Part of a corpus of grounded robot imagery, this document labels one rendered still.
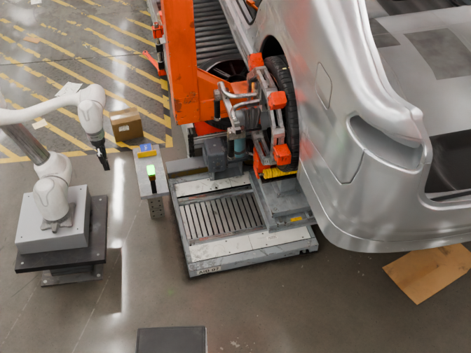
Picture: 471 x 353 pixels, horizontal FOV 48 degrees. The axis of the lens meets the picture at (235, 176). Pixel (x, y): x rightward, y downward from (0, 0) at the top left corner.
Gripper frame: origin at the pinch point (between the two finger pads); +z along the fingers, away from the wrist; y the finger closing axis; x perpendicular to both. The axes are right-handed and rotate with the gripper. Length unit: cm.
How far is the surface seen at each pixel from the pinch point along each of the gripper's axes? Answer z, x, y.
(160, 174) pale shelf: 35.5, 23.1, -24.4
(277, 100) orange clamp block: -29, 93, -2
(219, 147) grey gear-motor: 42, 61, -49
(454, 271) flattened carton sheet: 90, 197, 33
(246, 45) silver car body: -7, 85, -89
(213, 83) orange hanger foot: 3, 62, -66
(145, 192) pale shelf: 35.1, 14.5, -10.2
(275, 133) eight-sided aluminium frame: -12, 91, 3
